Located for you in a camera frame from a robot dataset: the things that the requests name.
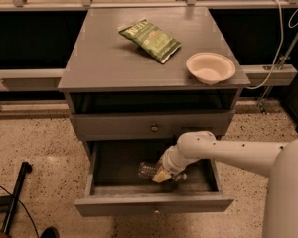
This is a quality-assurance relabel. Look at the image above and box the metal railing frame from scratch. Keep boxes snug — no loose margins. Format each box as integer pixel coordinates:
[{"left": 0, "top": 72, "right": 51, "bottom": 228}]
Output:
[{"left": 0, "top": 0, "right": 298, "bottom": 121}]

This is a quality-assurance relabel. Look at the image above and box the grey wooden drawer cabinet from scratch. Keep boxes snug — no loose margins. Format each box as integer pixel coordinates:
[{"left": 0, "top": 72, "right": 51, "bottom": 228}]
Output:
[{"left": 58, "top": 6, "right": 251, "bottom": 161}]

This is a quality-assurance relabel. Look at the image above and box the black shoe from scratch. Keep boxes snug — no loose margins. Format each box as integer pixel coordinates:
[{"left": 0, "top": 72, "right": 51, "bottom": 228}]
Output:
[{"left": 40, "top": 227, "right": 60, "bottom": 238}]

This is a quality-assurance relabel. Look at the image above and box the closed grey top drawer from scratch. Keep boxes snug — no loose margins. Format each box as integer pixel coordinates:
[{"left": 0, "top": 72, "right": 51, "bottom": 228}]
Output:
[{"left": 71, "top": 111, "right": 234, "bottom": 141}]

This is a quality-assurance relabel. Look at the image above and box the open grey middle drawer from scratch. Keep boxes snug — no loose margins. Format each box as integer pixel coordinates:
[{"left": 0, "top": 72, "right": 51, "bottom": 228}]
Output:
[{"left": 74, "top": 139, "right": 233, "bottom": 216}]

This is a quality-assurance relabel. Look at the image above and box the black metal stand leg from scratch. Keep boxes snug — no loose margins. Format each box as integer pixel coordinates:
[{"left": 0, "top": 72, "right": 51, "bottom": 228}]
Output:
[{"left": 0, "top": 162, "right": 32, "bottom": 235}]

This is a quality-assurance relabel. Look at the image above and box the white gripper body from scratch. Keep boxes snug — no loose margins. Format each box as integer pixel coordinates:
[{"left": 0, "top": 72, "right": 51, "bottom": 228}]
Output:
[{"left": 160, "top": 146, "right": 183, "bottom": 175}]

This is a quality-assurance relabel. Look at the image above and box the white paper bowl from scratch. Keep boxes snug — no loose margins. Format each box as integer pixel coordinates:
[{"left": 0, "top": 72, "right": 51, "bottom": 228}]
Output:
[{"left": 186, "top": 53, "right": 236, "bottom": 85}]

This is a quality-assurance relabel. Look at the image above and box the green chip bag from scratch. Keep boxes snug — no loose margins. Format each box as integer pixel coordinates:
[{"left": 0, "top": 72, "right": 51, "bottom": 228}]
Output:
[{"left": 118, "top": 19, "right": 181, "bottom": 64}]

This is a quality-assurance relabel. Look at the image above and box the clear plastic water bottle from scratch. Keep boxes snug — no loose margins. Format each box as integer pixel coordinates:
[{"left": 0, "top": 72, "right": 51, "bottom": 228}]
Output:
[{"left": 138, "top": 162, "right": 188, "bottom": 182}]

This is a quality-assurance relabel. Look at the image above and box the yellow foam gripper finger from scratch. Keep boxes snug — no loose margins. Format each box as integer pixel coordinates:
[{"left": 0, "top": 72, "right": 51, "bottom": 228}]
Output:
[{"left": 152, "top": 167, "right": 172, "bottom": 183}]

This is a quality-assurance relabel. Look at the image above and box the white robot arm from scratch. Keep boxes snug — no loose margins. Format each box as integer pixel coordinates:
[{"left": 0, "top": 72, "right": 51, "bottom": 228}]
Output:
[{"left": 153, "top": 131, "right": 298, "bottom": 238}]

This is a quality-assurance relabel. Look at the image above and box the thin black floor cable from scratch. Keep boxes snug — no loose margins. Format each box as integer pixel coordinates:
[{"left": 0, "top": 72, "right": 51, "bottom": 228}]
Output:
[{"left": 0, "top": 178, "right": 40, "bottom": 238}]

